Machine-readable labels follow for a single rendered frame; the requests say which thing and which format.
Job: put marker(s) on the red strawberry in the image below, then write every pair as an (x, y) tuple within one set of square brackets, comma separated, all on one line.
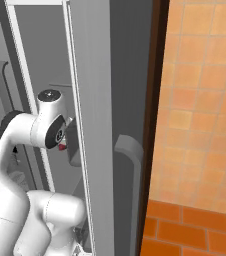
[(62, 147)]

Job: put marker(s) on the grey fridge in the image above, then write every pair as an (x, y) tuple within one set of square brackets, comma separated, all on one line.
[(45, 50)]

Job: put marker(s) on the brown cupboard side panel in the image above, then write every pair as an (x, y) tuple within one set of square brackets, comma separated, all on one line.
[(153, 100)]

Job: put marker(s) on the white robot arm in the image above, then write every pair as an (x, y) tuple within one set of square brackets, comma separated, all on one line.
[(5, 200)]

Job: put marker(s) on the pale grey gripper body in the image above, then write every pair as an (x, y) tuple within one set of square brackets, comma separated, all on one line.
[(73, 146)]

